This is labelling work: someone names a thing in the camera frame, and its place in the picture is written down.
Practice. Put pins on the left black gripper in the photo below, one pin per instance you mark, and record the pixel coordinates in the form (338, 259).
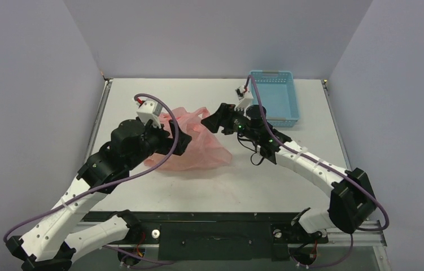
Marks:
(163, 134)

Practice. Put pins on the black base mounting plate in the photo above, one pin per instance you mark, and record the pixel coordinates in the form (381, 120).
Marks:
(184, 236)

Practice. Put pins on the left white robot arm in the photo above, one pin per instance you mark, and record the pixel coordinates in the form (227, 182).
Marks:
(52, 244)

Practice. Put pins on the pink plastic bag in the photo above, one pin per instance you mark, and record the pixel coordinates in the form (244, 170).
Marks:
(204, 151)

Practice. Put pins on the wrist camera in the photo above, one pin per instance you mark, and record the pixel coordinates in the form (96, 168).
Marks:
(150, 110)
(245, 98)

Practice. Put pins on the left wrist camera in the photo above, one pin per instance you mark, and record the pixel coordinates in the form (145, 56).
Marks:
(150, 110)

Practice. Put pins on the light blue plastic basket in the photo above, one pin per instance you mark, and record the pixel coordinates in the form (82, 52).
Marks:
(278, 96)

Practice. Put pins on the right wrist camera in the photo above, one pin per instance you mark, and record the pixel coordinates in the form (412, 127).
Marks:
(245, 98)

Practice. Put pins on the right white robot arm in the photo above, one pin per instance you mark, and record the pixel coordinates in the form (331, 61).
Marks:
(349, 192)

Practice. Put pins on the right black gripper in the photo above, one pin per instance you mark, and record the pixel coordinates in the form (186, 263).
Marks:
(224, 119)

